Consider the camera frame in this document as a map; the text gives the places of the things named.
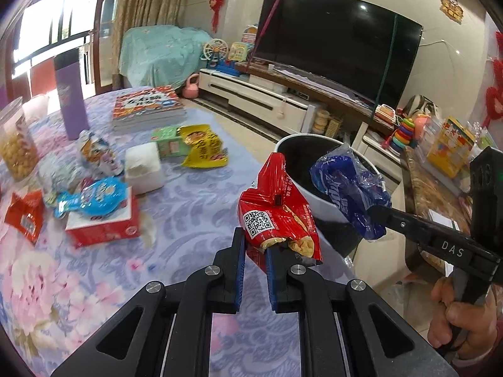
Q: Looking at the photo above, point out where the red orange flat packet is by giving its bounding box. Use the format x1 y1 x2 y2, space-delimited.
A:
5 189 44 245

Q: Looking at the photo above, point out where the brown marble side cabinet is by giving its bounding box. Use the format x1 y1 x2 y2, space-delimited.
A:
405 145 476 279

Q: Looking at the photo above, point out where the pink stick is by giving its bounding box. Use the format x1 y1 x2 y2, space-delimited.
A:
251 0 285 61

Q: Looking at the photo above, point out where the blue plastic wrapper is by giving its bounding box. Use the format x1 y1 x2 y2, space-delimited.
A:
310 144 392 241

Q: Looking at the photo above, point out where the red snack packet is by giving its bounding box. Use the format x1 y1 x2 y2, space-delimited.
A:
238 152 323 273

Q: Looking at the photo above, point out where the rainbow stacking ring toy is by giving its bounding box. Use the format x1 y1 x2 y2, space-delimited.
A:
389 118 415 150

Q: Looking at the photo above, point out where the colourful toy house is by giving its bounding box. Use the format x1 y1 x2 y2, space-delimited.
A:
228 41 256 63

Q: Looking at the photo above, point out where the red white tissue box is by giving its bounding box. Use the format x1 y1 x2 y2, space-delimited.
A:
65 194 141 249

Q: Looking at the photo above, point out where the green cardboard box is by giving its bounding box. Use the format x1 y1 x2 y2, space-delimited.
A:
151 125 186 160

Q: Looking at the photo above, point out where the person's right forearm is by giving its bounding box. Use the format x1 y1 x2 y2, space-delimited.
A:
452 318 503 377

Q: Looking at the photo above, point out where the black flat television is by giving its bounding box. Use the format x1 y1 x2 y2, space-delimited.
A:
251 0 424 111

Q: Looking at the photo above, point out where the stack of colourful books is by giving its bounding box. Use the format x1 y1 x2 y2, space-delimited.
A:
112 85 188 132

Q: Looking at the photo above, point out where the yellow toy box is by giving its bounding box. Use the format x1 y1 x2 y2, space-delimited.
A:
426 117 476 179

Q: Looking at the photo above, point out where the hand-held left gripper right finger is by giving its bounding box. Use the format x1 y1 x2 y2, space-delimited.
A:
264 248 460 377

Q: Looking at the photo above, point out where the gold red wall decoration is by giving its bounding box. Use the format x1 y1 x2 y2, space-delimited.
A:
440 0 464 24

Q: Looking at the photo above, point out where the glass sliding door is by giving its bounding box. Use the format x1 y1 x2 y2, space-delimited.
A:
0 0 116 101

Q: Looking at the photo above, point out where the yellow snack packet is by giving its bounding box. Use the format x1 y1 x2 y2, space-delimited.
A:
179 123 229 169

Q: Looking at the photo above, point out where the white tissue pack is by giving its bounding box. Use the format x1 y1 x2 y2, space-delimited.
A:
125 142 165 195

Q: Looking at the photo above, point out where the teal cloth covered furniture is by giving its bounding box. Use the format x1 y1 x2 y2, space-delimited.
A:
118 25 215 87

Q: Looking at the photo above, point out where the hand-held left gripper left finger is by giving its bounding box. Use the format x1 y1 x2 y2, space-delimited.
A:
50 227 247 377

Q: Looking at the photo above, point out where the white television cabinet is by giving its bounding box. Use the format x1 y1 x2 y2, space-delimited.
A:
196 67 407 205

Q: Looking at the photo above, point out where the ferris wheel toy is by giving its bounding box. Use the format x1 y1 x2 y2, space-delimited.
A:
202 38 229 69

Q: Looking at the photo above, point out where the purple tumbler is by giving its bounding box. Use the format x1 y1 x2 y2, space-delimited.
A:
53 49 90 141

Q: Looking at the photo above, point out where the person's right hand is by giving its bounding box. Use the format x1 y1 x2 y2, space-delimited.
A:
428 276 498 360

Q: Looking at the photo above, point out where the blue plastic toy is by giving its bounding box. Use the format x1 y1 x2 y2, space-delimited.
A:
214 61 246 78

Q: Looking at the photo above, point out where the clear jar of puffed snacks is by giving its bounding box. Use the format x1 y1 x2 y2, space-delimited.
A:
0 96 40 181

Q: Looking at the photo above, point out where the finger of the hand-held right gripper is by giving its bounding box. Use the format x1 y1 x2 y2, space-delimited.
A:
368 203 432 250

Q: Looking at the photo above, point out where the white blue cartoon packet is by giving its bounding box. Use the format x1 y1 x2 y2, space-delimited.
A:
79 129 122 177

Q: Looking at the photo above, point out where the red tinsel decoration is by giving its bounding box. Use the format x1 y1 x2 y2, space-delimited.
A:
485 59 503 120

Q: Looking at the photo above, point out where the green stick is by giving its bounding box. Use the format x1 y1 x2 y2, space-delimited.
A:
369 14 398 120

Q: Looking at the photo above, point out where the red hanging knot decoration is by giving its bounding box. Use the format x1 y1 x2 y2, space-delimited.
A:
210 0 230 34

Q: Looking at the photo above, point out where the beige patterned curtain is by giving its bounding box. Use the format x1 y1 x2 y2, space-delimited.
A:
112 0 197 75

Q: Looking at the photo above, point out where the blue round snack packet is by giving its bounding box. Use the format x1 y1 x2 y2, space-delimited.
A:
55 177 130 218

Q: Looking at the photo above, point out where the pink kettlebell toy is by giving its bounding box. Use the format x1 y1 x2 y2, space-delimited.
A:
183 73 199 100

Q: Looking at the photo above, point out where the white trash bin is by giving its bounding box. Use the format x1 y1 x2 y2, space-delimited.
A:
274 134 395 260

